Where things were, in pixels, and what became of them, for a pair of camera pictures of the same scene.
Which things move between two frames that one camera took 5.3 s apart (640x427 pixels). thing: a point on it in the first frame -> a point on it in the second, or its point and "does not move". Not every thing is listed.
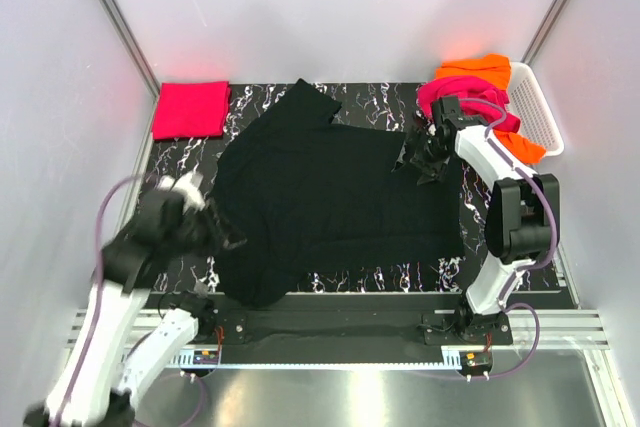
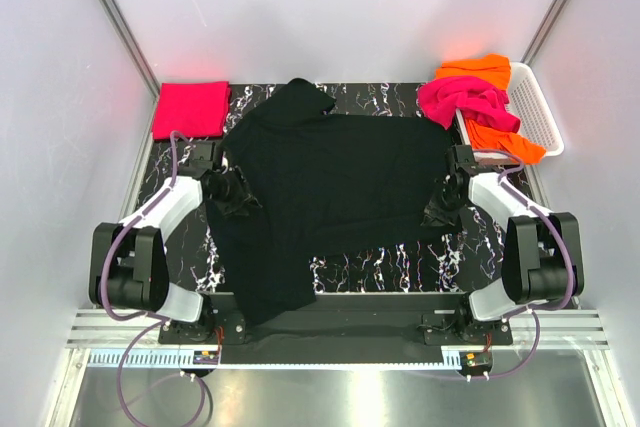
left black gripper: x=218 y=220 -> x=236 y=207
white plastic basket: x=530 y=105 does not move
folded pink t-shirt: x=192 y=109 does not move
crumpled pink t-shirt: x=475 y=98 does not move
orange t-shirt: x=497 y=70 does not move
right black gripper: x=412 y=140 -> x=433 y=213
